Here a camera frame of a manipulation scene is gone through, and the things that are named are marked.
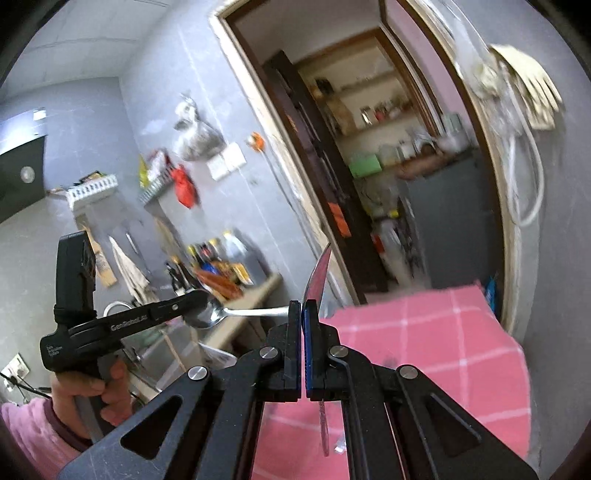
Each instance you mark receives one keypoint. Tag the wooden shelf unit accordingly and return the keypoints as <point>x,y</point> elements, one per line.
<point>364,87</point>

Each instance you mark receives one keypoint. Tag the wooden grater board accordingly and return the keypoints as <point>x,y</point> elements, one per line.
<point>105,267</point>

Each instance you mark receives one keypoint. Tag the person's left forearm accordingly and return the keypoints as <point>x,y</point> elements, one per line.
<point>32,438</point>

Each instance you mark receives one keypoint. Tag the white wall basket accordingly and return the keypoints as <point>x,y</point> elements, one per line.
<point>92,189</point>

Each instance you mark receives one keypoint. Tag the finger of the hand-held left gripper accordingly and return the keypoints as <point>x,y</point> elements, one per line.
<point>138,321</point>

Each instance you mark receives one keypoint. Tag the person's left hand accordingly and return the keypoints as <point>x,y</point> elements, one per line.
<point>74,401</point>

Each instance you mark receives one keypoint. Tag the clear hanging plastic bag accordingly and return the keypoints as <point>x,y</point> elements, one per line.
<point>475,55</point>

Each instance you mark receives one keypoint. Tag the grey refrigerator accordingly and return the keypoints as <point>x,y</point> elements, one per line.
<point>448,217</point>

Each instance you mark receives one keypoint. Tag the cream rubber gloves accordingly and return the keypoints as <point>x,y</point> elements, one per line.
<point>531,87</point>

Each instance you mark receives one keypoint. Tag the clear bag of dried goods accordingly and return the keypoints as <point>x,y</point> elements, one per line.
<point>198,138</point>

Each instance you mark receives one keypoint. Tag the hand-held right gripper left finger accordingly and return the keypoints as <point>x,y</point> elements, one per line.
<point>293,350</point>

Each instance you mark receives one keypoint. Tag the white wall socket panel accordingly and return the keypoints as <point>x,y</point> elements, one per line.
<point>226,161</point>

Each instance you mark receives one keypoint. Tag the pink checked tablecloth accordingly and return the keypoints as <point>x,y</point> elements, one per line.
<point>415,350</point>

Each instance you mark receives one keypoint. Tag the orange packet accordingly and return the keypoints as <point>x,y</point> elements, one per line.
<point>219,284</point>

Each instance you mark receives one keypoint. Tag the stainless steel sink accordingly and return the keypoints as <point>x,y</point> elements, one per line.
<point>157,355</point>

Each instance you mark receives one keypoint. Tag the green box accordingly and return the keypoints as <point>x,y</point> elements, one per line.
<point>364,165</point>

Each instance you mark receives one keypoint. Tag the chrome faucet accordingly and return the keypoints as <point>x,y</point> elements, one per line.
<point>117,305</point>

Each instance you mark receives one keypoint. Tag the dark wooden door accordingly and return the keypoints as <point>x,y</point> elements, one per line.
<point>323,175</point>

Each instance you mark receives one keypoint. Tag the cream towel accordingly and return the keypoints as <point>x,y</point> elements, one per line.
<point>131,272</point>

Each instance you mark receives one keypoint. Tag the red plastic bag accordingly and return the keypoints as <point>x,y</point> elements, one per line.
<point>183,187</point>

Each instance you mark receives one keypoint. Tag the black range hood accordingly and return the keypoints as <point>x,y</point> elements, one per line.
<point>18,175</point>

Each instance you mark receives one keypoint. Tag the orange plug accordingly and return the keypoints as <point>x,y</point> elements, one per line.
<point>256,141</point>

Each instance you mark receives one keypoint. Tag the yellow green packet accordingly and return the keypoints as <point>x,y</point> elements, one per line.
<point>144,171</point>

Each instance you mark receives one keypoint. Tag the wooden door frame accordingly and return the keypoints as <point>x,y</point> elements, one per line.
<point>258,101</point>

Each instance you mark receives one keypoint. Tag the white perforated utensil holder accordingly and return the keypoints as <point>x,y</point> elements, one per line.
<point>217,356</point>

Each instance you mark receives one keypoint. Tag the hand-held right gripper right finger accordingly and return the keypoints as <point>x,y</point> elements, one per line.
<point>310,360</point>

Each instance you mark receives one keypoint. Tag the metal wall shelf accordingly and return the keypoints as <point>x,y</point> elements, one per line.
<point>154,191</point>

